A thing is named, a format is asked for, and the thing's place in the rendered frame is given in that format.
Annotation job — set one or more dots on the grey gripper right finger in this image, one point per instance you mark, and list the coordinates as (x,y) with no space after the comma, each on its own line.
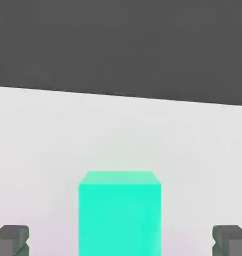
(234,241)

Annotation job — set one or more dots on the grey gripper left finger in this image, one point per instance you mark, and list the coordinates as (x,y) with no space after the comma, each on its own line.
(6,240)

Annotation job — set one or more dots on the small turquoise cube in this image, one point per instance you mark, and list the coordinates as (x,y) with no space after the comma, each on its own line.
(119,216)

